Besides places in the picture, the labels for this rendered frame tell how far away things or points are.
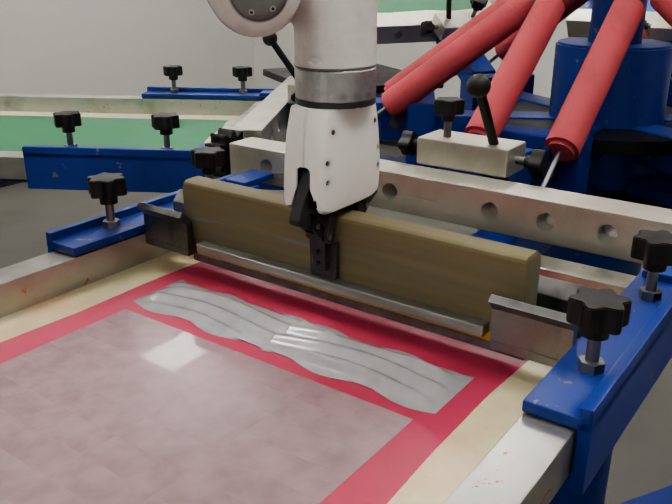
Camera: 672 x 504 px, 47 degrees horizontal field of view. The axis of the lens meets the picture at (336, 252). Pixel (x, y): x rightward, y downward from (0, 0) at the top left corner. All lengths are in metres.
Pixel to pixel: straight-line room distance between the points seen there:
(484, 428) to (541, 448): 0.08
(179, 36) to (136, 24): 0.39
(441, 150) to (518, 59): 0.30
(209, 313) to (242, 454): 0.23
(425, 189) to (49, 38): 4.32
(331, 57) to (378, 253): 0.18
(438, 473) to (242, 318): 0.28
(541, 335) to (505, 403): 0.06
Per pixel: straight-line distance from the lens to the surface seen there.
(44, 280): 0.85
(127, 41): 5.47
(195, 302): 0.79
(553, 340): 0.65
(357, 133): 0.71
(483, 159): 0.95
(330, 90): 0.68
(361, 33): 0.69
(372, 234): 0.71
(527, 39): 1.26
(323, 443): 0.58
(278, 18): 0.63
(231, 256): 0.82
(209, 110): 1.78
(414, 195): 0.95
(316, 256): 0.74
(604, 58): 1.20
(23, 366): 0.73
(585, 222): 0.86
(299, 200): 0.70
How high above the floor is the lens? 1.29
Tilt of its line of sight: 21 degrees down
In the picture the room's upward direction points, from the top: straight up
